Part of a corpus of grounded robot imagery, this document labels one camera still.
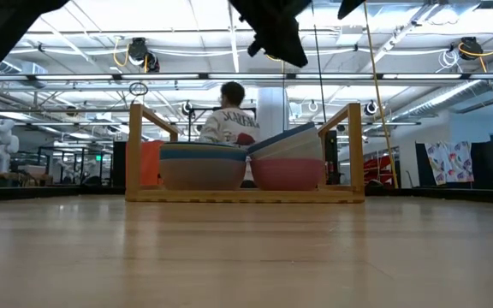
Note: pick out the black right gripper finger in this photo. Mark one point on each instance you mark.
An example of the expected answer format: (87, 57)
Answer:
(349, 6)

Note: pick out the solid blue bowl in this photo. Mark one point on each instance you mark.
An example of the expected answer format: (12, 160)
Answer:
(283, 136)

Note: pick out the pink bowl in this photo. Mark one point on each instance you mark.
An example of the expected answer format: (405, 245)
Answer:
(287, 175)

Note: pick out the wooden slatted shelf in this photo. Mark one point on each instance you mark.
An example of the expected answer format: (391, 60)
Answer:
(246, 196)

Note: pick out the white pillar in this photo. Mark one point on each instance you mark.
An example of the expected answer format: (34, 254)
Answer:
(274, 111)

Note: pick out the person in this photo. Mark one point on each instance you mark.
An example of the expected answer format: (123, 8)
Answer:
(229, 124)

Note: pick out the black upright stand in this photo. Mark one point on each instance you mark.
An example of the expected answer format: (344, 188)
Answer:
(332, 158)

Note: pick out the orange panel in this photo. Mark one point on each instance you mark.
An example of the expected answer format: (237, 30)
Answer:
(151, 164)

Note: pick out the red background object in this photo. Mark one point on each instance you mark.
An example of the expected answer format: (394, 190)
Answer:
(379, 171)

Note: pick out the black cabinet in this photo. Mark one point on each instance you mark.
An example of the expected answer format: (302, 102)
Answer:
(119, 164)

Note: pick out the floral patterned cloth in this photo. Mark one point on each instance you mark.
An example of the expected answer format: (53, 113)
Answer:
(447, 162)

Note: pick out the white robot figure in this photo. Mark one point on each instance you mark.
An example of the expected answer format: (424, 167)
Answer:
(0, 145)

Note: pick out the long ceiling light rail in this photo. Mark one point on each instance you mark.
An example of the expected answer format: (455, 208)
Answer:
(79, 77)

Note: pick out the black aluminium table frame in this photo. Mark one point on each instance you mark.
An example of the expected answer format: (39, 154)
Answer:
(37, 193)

